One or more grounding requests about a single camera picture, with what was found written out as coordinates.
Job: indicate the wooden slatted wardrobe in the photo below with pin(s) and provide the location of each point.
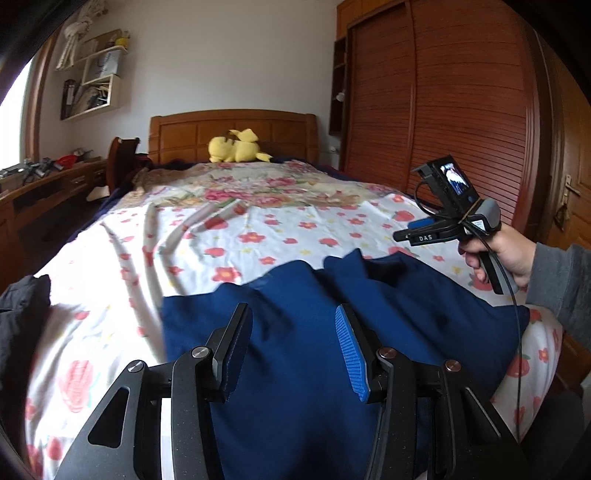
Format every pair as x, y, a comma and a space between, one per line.
438, 115

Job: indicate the navy blue shirt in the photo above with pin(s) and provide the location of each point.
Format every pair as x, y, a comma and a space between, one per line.
295, 323

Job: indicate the wooden desk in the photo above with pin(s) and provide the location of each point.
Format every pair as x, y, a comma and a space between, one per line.
69, 180

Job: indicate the floral bed sheet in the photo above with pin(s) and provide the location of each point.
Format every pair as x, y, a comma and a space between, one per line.
184, 240

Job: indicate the person's right forearm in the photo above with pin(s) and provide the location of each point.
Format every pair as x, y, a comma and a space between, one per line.
563, 281

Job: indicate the pile of desk clutter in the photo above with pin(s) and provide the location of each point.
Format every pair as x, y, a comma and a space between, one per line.
27, 168

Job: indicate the white wall shelf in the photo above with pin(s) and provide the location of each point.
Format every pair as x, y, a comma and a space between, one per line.
99, 69

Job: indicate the wooden bed headboard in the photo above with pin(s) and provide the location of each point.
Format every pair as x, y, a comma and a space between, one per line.
184, 138

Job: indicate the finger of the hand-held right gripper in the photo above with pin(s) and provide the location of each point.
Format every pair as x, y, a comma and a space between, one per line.
404, 236

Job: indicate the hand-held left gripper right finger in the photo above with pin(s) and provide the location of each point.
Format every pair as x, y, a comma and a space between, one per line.
351, 350

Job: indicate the window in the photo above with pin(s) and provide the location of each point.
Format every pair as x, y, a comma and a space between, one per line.
14, 124

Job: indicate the yellow plush toy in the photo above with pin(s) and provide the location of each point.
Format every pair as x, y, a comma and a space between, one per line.
233, 147

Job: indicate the red item on desk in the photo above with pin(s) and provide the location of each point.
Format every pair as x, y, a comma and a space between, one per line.
65, 161

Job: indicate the person's right hand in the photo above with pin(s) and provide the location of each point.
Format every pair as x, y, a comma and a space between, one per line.
512, 254

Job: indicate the wooden chair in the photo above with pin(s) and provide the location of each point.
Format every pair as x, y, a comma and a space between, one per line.
121, 157

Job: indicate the black cloth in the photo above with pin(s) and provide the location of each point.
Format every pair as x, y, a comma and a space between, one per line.
18, 314

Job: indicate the white hanging cloth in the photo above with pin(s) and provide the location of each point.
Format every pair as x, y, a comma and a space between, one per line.
76, 37

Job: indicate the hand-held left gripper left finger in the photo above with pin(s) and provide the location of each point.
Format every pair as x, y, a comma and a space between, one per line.
238, 350

